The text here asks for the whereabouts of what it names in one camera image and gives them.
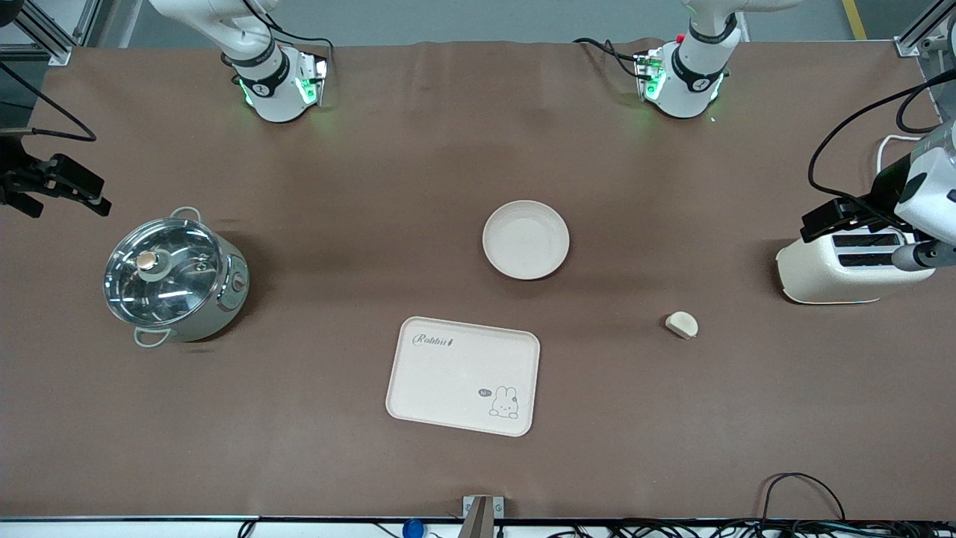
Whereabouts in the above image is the aluminium frame profile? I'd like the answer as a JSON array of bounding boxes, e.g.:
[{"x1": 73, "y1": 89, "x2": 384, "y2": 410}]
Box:
[
  {"x1": 894, "y1": 0, "x2": 956, "y2": 59},
  {"x1": 0, "y1": 0, "x2": 103, "y2": 67}
]

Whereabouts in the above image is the black looped cable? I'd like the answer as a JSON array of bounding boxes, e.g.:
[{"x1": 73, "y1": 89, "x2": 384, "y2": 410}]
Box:
[{"x1": 760, "y1": 472, "x2": 847, "y2": 524}]

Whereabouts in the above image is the small white bun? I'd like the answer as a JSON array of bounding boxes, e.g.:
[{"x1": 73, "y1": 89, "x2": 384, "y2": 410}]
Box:
[{"x1": 665, "y1": 311, "x2": 700, "y2": 341}]

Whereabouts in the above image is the black base cable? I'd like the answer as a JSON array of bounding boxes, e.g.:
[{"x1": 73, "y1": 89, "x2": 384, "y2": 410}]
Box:
[
  {"x1": 574, "y1": 37, "x2": 645, "y2": 79},
  {"x1": 245, "y1": 0, "x2": 335, "y2": 77}
]

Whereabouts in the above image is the black cable bundle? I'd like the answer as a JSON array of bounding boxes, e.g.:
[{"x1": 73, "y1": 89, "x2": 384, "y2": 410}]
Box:
[{"x1": 523, "y1": 519, "x2": 956, "y2": 538}]

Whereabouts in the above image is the grey metal bracket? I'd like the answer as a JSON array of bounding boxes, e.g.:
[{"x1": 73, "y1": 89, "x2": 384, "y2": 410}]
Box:
[{"x1": 462, "y1": 495, "x2": 505, "y2": 538}]

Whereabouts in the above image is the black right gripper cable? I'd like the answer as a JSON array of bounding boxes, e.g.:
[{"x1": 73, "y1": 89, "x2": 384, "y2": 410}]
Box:
[{"x1": 0, "y1": 61, "x2": 99, "y2": 143}]

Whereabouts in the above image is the white toaster power cable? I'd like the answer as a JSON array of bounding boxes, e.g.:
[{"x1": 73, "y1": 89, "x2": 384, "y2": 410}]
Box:
[{"x1": 875, "y1": 133, "x2": 931, "y2": 176}]

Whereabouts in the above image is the steel cooking pot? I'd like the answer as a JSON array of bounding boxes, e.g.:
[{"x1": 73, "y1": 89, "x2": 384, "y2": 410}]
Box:
[{"x1": 103, "y1": 207, "x2": 251, "y2": 349}]

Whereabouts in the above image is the glass pot lid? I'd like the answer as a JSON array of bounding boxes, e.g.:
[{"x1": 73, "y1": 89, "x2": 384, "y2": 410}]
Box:
[{"x1": 103, "y1": 217, "x2": 225, "y2": 327}]

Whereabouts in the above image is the cream rabbit print tray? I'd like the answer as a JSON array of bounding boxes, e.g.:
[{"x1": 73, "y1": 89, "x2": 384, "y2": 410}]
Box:
[{"x1": 385, "y1": 316, "x2": 541, "y2": 438}]

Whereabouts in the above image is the cream two-slot toaster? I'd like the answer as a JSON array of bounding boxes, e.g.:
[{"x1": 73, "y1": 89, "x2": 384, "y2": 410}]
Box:
[{"x1": 775, "y1": 224, "x2": 938, "y2": 306}]

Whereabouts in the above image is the brown table cover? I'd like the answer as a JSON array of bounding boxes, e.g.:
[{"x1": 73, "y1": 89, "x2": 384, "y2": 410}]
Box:
[{"x1": 0, "y1": 39, "x2": 956, "y2": 522}]

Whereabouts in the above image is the round cream plate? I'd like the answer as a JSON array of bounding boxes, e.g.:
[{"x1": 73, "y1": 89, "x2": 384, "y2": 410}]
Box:
[{"x1": 482, "y1": 200, "x2": 571, "y2": 282}]

